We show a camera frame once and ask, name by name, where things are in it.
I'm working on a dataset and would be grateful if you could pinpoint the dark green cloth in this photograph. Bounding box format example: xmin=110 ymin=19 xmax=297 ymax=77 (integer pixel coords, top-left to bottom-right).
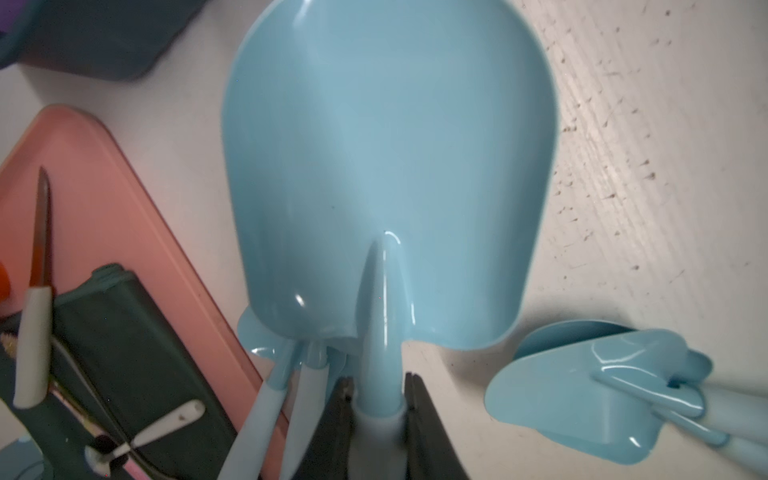
xmin=12 ymin=264 xmax=236 ymax=479

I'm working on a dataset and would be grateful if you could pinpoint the teal storage box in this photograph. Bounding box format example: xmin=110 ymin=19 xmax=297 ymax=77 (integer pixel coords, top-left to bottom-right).
xmin=1 ymin=1 xmax=205 ymax=81

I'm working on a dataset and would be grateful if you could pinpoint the pink cutting board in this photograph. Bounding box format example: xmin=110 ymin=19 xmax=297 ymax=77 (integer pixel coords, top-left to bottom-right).
xmin=0 ymin=104 xmax=289 ymax=480

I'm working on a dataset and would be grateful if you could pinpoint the white handled small spoon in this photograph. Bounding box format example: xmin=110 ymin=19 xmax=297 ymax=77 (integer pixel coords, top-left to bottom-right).
xmin=84 ymin=400 xmax=206 ymax=478

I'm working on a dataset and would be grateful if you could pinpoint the light blue shovel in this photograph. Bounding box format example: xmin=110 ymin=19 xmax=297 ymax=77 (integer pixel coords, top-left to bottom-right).
xmin=221 ymin=1 xmax=558 ymax=479
xmin=484 ymin=320 xmax=767 ymax=475
xmin=218 ymin=306 xmax=301 ymax=479
xmin=280 ymin=341 xmax=347 ymax=479

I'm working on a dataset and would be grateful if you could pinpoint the white handled knife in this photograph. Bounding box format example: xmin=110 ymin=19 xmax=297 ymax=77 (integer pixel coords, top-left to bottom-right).
xmin=13 ymin=168 xmax=53 ymax=409

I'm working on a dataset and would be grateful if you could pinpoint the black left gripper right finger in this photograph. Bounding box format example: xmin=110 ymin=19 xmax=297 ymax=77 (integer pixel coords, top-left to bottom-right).
xmin=404 ymin=372 xmax=468 ymax=480

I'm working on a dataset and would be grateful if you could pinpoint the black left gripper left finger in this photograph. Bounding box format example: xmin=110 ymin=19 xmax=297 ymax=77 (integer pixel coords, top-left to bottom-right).
xmin=292 ymin=377 xmax=355 ymax=480

